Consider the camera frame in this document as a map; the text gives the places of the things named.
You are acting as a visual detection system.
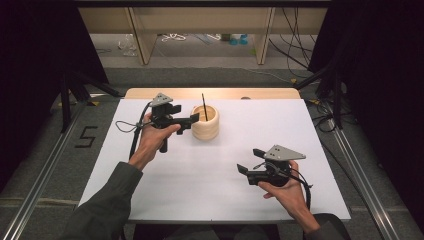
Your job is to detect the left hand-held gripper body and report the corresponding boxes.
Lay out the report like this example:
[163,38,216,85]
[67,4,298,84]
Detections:
[149,92,184,154]

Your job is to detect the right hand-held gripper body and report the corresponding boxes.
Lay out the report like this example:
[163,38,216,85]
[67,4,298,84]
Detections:
[246,144,307,188]

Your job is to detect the wooden cylindrical holder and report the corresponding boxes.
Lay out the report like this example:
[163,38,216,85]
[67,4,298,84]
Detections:
[190,104,221,141]

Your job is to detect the black pen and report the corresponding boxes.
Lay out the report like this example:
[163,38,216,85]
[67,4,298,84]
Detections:
[200,92,209,122]

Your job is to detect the person's right hand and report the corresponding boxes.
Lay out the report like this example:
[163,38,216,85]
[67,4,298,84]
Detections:
[257,160,313,222]

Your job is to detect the person's left hand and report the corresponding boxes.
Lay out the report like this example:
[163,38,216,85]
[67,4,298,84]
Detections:
[129,112,183,172]

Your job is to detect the clear plastic bottles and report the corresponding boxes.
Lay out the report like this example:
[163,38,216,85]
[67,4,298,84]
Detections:
[117,33,138,58]

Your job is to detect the beige desk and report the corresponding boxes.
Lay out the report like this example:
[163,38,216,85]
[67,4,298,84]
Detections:
[77,6,330,66]

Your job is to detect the black metal stand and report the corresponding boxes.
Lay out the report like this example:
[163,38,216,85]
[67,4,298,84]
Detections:
[59,65,122,134]
[293,62,345,130]

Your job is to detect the blue-capped clear containers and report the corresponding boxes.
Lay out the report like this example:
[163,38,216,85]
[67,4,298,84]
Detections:
[229,33,250,46]

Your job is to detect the black curtain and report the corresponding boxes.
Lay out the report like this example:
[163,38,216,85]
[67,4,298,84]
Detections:
[0,0,110,191]
[308,0,424,231]

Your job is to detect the left hand-held gripper cable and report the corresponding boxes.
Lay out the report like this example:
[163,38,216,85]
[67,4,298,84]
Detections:
[115,101,154,160]

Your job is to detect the hand-held gripper cable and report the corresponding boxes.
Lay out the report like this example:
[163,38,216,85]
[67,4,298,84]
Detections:
[289,167,314,212]
[115,101,154,160]

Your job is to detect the right hand-held gripper cable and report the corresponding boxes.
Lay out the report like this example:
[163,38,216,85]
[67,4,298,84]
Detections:
[289,167,314,212]

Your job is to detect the black floor cables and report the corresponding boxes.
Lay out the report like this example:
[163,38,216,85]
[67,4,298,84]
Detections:
[305,99,338,134]

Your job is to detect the white rope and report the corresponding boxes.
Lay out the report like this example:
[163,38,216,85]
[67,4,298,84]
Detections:
[161,32,188,43]

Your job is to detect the aluminium floor rail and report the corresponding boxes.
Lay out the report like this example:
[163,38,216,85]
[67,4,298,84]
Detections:
[0,102,87,240]
[332,126,402,240]

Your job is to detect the black hanging cables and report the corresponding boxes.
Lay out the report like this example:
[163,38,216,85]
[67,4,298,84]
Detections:
[267,7,322,80]

